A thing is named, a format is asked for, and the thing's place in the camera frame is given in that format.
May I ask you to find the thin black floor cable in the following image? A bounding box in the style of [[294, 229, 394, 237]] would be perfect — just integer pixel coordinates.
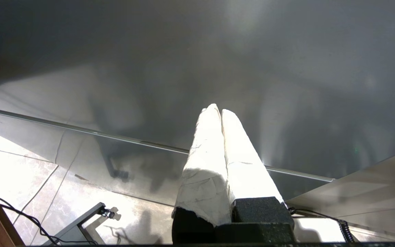
[[0, 196, 98, 246]]

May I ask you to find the coiled black cable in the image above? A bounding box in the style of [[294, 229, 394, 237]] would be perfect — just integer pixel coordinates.
[[288, 207, 356, 243]]

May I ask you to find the grey metal cabinet panel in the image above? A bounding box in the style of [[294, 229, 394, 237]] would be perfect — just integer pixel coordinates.
[[285, 148, 395, 239]]

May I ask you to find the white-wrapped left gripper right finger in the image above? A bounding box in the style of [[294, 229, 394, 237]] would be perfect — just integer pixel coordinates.
[[221, 109, 284, 206]]

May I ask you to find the stainless steel refrigerator door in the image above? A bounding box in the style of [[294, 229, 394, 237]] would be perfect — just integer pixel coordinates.
[[0, 0, 395, 206]]

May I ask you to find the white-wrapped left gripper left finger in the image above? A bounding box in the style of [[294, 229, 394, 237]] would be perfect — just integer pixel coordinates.
[[172, 104, 232, 227]]

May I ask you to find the grey metal stand with caster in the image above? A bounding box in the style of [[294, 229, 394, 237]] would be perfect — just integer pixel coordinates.
[[41, 202, 116, 246]]

